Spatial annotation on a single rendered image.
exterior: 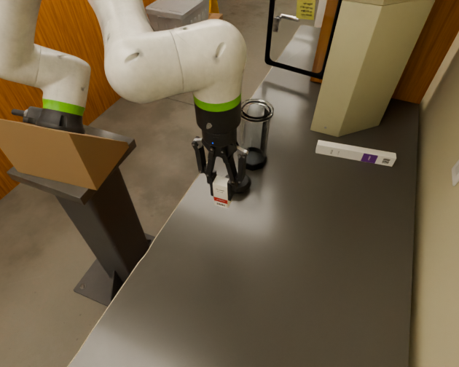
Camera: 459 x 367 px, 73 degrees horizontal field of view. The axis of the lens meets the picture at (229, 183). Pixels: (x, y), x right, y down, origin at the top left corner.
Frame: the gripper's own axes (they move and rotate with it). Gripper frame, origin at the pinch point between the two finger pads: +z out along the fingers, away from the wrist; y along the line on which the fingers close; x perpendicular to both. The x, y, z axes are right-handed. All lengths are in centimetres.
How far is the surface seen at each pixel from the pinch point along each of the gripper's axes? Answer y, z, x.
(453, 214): -57, 5, -15
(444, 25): -52, -12, -91
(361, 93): -30, 1, -57
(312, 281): -28.1, 19.1, 7.9
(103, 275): 79, 110, 1
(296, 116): -8, 19, -62
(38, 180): 66, 18, 5
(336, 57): -18, -11, -55
